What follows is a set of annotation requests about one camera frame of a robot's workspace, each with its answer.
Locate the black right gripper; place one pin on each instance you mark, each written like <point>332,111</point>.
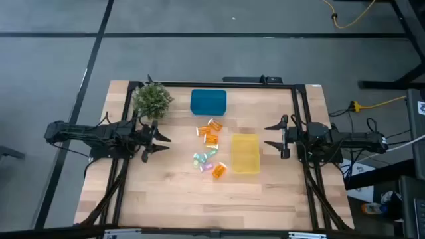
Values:
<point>289,136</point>

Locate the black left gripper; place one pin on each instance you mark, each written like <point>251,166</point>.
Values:
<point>149,137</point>

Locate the small green medicine bottle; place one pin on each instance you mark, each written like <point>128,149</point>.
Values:
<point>196,163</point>

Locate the small teal medicine bottle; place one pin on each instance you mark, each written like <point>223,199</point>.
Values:
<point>200,156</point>
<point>211,152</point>

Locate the small yellowish medicine bottle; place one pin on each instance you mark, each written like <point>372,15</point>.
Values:
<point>211,146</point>

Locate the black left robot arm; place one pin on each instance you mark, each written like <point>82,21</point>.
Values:
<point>99,132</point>

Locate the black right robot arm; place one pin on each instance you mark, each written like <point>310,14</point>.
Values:
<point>345,139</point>

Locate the yellow translucent plastic bin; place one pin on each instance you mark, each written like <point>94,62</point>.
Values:
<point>245,153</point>

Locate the blue plastic bin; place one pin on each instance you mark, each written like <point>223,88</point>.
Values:
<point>208,102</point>

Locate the green potted plant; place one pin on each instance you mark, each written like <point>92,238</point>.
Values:
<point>152,99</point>

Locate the white printed paper sheet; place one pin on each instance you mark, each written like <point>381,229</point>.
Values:
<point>362,172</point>

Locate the orange bottle on floor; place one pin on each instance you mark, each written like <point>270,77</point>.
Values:
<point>373,208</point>

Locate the grey computer cabinet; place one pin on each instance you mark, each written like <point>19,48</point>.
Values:
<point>417,132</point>

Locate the dark grey furniture foot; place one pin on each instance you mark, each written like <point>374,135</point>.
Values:
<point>11,152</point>

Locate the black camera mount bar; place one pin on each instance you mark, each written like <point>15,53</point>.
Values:
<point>252,79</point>

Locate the black aluminium table frame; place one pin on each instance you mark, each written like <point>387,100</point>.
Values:
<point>232,85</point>

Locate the silver metal bracket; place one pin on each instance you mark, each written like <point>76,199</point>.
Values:
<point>307,235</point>

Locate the black desk leg frame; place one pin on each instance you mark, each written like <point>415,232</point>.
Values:
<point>406,36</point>

